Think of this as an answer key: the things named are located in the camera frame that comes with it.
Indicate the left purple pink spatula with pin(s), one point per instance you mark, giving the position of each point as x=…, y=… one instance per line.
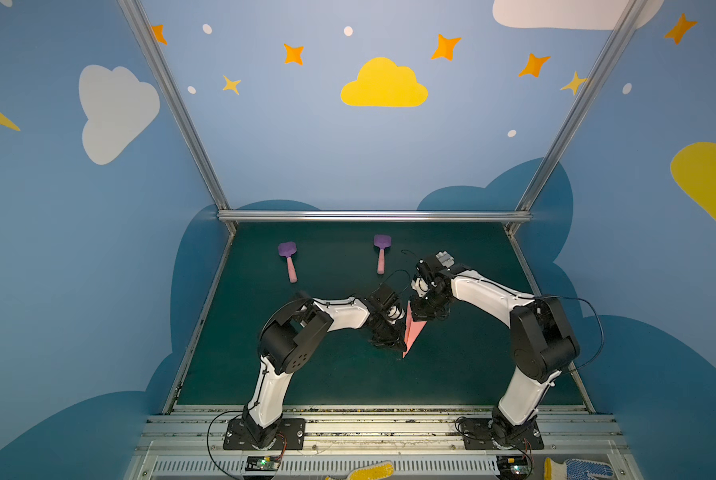
x=287, y=250

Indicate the right green circuit board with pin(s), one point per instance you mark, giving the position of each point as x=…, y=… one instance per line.
x=513, y=468

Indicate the white small plastic device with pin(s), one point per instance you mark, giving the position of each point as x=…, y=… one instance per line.
x=446, y=259

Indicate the aluminium frame post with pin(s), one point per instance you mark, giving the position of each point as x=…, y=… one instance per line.
x=138, y=21
x=604, y=65

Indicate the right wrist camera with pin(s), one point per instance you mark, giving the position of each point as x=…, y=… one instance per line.
x=420, y=287

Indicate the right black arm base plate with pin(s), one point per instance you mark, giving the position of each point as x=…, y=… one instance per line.
x=489, y=433

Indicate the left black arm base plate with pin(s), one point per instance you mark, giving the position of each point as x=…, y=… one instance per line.
x=245, y=434

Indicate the horizontal aluminium frame bar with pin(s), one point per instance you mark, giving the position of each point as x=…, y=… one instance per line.
x=373, y=216

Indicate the right aluminium frame post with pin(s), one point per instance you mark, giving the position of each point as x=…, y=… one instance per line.
x=604, y=65

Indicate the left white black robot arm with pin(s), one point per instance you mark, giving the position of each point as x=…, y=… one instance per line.
x=295, y=331

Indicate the right purple pink spatula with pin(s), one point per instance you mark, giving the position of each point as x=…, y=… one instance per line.
x=382, y=242

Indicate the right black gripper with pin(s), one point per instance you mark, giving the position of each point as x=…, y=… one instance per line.
x=429, y=306

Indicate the yellow glove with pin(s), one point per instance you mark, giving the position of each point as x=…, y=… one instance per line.
x=378, y=471

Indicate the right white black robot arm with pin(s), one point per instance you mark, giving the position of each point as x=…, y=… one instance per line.
x=543, y=342

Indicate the pink square paper sheet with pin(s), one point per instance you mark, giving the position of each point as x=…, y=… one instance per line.
x=413, y=329

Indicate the aluminium front rail base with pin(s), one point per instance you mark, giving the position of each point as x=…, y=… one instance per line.
x=421, y=441

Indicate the left green circuit board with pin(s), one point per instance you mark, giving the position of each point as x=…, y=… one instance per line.
x=262, y=464

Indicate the left aluminium frame post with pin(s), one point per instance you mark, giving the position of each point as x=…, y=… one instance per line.
x=138, y=21

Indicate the blue white glove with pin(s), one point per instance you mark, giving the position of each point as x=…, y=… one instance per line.
x=577, y=469

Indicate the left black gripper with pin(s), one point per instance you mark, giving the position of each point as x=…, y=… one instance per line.
x=391, y=324

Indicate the purple pink spatula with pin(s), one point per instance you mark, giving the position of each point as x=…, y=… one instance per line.
x=382, y=242
x=287, y=250

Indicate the green circuit board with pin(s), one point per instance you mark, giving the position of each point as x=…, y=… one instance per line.
x=513, y=468
x=262, y=464

